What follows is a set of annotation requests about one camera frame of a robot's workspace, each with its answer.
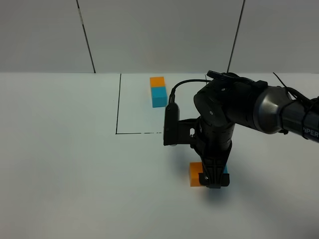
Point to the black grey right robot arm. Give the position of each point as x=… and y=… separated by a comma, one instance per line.
x=228, y=100

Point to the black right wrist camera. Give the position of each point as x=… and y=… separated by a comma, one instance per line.
x=177, y=131

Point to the orange template cube block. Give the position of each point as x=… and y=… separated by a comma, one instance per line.
x=157, y=82

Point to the blue template cube block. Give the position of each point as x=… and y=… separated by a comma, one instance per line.
x=159, y=97

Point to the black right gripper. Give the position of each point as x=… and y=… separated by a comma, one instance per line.
x=213, y=146

